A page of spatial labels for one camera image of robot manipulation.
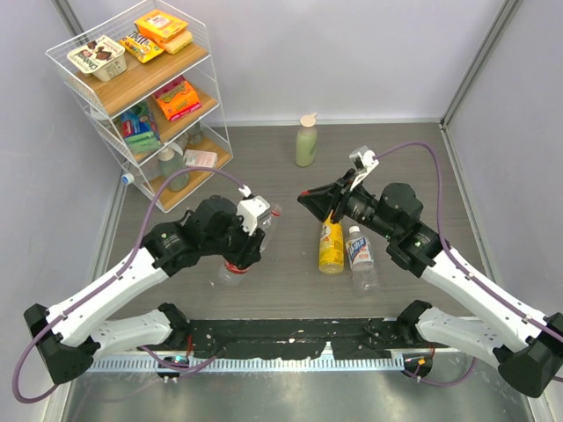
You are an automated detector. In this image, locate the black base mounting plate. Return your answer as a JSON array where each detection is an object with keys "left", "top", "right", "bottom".
[{"left": 136, "top": 316, "right": 452, "bottom": 360}]

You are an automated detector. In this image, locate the yellow juice bottle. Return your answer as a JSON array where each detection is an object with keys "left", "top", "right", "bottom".
[{"left": 318, "top": 218, "right": 345, "bottom": 275}]

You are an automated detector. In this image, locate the green soap dispenser bottle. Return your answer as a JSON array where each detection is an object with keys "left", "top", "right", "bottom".
[{"left": 157, "top": 146, "right": 189, "bottom": 192}]

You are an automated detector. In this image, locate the green lotion bottle beige cap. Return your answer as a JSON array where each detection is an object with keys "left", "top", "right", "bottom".
[{"left": 296, "top": 113, "right": 318, "bottom": 167}]

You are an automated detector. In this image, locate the pink white small packet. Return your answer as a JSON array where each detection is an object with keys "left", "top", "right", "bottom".
[{"left": 183, "top": 149, "right": 218, "bottom": 168}]

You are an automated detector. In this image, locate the white chocolate pudding cup pack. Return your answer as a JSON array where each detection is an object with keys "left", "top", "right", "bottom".
[{"left": 67, "top": 35, "right": 127, "bottom": 82}]

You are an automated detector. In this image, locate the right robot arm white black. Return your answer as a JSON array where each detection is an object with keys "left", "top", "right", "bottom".
[{"left": 297, "top": 175, "right": 562, "bottom": 398}]

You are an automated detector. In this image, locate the yellow candy bag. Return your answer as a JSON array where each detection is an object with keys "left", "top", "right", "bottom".
[{"left": 119, "top": 31, "right": 164, "bottom": 63}]

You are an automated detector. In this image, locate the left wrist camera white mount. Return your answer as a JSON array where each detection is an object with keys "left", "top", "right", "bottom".
[{"left": 237, "top": 185, "right": 270, "bottom": 235}]

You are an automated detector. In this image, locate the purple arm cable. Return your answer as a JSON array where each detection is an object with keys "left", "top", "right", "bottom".
[
  {"left": 11, "top": 166, "right": 252, "bottom": 404},
  {"left": 373, "top": 141, "right": 563, "bottom": 388}
]

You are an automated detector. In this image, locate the white slotted cable duct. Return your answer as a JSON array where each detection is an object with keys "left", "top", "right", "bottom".
[{"left": 87, "top": 353, "right": 405, "bottom": 375}]

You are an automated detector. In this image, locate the clear bottle red label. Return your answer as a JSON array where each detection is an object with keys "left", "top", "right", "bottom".
[{"left": 216, "top": 202, "right": 283, "bottom": 287}]

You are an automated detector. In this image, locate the blue green sponge pack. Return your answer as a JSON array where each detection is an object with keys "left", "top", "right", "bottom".
[{"left": 120, "top": 100, "right": 161, "bottom": 154}]

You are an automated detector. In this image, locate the white wire shelf rack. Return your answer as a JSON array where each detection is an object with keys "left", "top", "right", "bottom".
[{"left": 46, "top": 1, "right": 233, "bottom": 199}]

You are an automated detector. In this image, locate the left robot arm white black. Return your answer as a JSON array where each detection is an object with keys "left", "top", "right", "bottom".
[{"left": 24, "top": 195, "right": 270, "bottom": 385}]

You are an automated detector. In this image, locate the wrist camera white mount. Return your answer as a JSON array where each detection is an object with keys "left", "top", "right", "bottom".
[
  {"left": 348, "top": 146, "right": 379, "bottom": 191},
  {"left": 237, "top": 185, "right": 270, "bottom": 235}
]

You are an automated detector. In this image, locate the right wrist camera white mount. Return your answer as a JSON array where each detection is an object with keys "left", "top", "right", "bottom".
[{"left": 348, "top": 146, "right": 379, "bottom": 191}]

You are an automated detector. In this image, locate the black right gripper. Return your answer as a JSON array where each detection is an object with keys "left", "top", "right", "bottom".
[{"left": 298, "top": 168, "right": 398, "bottom": 240}]

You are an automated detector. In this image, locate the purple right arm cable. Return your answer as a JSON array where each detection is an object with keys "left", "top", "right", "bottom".
[{"left": 373, "top": 141, "right": 563, "bottom": 388}]

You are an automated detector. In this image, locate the orange pink candy box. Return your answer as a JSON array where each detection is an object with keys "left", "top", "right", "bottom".
[{"left": 152, "top": 76, "right": 201, "bottom": 121}]

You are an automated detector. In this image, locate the orange cracker box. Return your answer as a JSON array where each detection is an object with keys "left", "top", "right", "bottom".
[{"left": 135, "top": 10, "right": 188, "bottom": 42}]

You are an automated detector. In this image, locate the yellow sponge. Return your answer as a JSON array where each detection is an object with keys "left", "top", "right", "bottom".
[{"left": 162, "top": 30, "right": 193, "bottom": 55}]

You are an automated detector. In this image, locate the clear bottle white cap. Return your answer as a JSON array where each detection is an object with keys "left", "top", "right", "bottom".
[{"left": 121, "top": 172, "right": 135, "bottom": 186}]

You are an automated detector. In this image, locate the clear bottle blue white label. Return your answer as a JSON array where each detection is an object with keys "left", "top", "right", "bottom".
[{"left": 345, "top": 225, "right": 378, "bottom": 295}]

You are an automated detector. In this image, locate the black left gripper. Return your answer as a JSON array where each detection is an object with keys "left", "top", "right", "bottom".
[{"left": 202, "top": 210, "right": 265, "bottom": 269}]

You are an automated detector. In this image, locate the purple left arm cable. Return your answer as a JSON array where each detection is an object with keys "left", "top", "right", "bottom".
[{"left": 11, "top": 166, "right": 252, "bottom": 404}]

